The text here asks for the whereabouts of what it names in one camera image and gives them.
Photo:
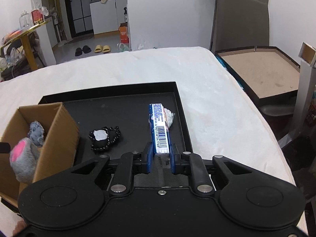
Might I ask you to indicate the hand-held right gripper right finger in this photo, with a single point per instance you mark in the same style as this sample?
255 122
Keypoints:
173 159

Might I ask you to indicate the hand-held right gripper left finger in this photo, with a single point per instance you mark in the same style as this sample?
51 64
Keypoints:
149 158

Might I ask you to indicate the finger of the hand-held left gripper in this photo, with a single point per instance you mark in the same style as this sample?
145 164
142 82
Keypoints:
4 148

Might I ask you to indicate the grey plush with pink heart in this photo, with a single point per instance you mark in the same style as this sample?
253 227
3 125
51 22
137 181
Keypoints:
24 163

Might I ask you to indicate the blue carton pack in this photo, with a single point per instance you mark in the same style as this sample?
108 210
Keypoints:
160 128

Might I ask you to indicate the black tray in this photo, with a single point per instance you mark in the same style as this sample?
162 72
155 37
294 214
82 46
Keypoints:
128 113

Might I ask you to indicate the brown cardboard box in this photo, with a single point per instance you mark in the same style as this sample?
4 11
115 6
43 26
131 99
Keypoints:
61 138

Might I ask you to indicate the white crumpled cloth piece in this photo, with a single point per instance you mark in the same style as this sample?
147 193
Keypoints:
170 117

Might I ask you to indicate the black beaded pouch white patch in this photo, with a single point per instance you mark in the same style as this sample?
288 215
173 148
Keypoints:
103 138

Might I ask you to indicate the yellow table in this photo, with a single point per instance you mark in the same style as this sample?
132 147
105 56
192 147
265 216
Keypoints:
29 51

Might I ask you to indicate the green plastic bag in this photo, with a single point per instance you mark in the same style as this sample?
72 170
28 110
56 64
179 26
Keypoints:
123 47

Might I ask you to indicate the yellow slipper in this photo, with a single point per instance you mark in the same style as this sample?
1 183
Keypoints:
98 48
106 49

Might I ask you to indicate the black slipper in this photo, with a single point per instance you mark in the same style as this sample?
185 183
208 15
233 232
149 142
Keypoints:
78 51
87 49

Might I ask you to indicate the black framed brown board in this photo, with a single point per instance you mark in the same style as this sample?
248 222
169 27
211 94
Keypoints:
259 71

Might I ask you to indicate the orange cardboard box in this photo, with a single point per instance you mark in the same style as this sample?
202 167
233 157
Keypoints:
124 34

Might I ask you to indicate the glass jar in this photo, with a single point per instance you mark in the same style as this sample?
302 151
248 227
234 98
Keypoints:
24 21

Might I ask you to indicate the red box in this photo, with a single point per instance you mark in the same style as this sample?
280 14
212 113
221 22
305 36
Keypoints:
37 17

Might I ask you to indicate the white standing fan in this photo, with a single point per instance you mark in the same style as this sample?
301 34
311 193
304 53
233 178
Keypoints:
57 19

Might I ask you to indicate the clear plastic bag on box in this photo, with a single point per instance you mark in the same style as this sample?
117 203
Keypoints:
44 10

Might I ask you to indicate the black spray bottle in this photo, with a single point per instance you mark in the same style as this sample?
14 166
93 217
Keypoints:
125 14

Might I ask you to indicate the white cabinet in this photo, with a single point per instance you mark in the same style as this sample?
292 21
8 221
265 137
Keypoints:
106 17

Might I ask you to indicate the grey leaning panel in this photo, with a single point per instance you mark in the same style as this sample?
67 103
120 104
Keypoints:
242 22

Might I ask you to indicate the black grid glass door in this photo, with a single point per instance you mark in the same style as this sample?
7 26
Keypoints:
79 7

